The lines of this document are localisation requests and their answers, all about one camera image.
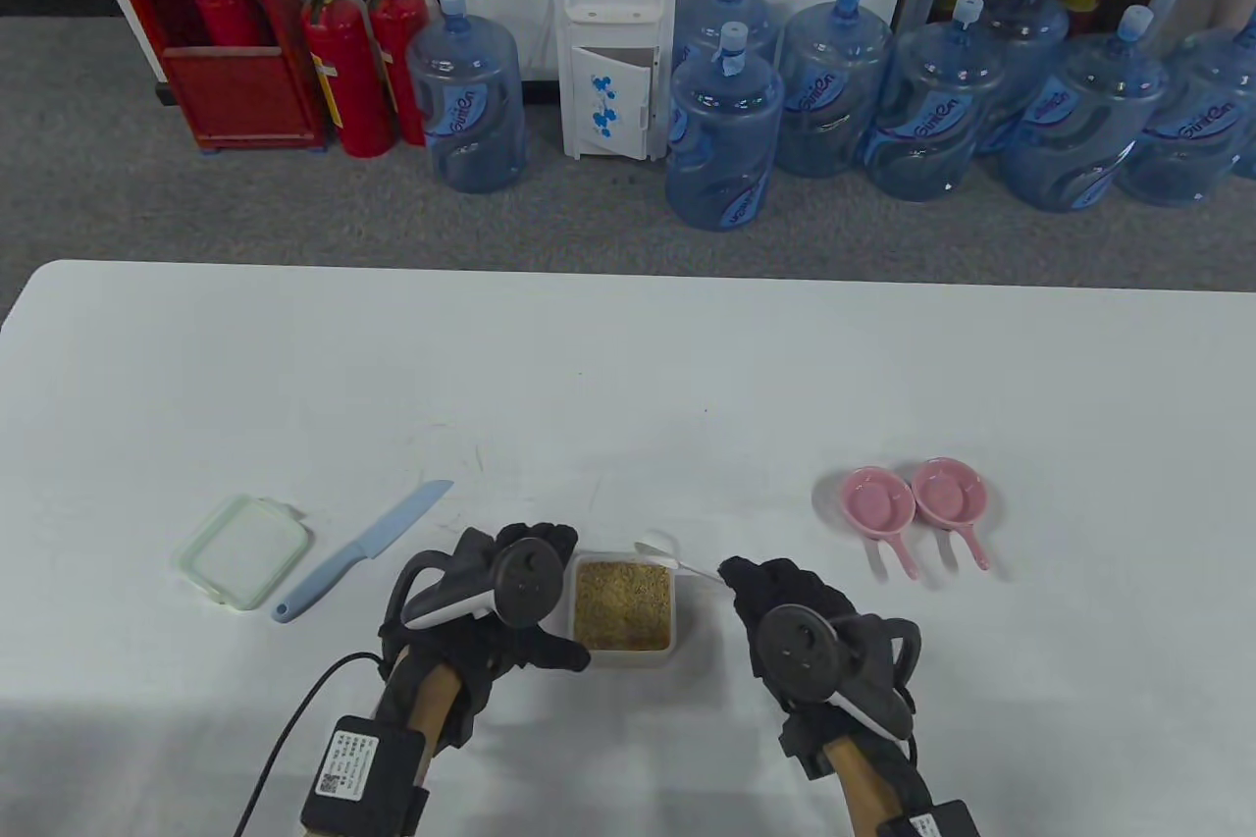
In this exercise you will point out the clear green-rimmed container lid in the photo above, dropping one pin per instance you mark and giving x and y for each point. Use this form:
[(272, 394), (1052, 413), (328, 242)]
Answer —
[(245, 552)]

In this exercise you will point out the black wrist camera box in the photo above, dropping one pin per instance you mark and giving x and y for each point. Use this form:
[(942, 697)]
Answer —
[(932, 822), (358, 773)]

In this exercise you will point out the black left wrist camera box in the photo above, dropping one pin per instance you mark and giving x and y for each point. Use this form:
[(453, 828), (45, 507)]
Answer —
[(358, 773)]

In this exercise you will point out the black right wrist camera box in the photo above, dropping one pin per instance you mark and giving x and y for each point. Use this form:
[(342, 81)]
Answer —
[(932, 822)]

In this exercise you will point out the white sesame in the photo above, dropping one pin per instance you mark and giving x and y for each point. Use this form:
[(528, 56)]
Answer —
[(623, 606)]

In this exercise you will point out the white coffee spoon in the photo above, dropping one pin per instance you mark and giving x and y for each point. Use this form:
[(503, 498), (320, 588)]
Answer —
[(653, 550)]

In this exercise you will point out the clear plastic container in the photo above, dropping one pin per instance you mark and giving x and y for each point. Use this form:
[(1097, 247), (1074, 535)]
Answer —
[(628, 658)]

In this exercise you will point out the person's left hand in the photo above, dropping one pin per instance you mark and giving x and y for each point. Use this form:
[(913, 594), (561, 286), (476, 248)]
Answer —
[(549, 651)]

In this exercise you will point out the red fire extinguisher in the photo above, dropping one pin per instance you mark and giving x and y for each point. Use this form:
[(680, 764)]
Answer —
[(226, 18), (397, 32), (348, 81)]

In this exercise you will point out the person's left forearm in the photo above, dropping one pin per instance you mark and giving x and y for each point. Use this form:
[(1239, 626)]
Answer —
[(432, 700)]

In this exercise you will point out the black white right hand controller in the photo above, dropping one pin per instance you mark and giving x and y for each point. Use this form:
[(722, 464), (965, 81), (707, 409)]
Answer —
[(797, 646)]

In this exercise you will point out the red fire extinguisher cabinet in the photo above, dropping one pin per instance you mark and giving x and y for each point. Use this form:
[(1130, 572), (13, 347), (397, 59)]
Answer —
[(235, 91)]

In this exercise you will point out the person's right forearm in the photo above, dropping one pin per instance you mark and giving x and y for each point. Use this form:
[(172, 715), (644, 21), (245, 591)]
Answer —
[(859, 783)]

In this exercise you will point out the person's right hand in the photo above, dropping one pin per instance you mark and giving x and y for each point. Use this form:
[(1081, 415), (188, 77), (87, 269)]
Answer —
[(785, 582)]

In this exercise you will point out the light blue knife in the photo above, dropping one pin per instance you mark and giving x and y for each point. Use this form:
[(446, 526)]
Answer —
[(392, 528)]

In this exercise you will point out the row of blue water jugs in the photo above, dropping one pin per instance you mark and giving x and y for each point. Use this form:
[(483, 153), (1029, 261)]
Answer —
[(726, 130)]

